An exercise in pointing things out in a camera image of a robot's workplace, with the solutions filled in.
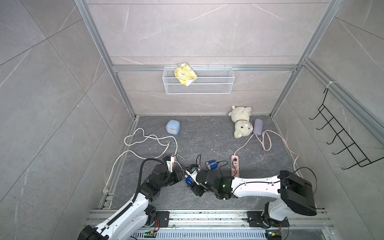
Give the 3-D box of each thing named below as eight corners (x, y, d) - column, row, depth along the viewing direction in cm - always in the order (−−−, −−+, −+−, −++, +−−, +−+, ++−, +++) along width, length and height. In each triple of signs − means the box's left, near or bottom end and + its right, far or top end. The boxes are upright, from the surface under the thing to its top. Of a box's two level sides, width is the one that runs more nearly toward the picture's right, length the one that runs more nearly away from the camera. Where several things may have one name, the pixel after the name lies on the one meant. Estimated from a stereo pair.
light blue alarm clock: (167, 133, 110) (165, 126, 104) (170, 126, 115) (168, 118, 109) (178, 135, 109) (176, 128, 103) (180, 127, 114) (180, 120, 107)
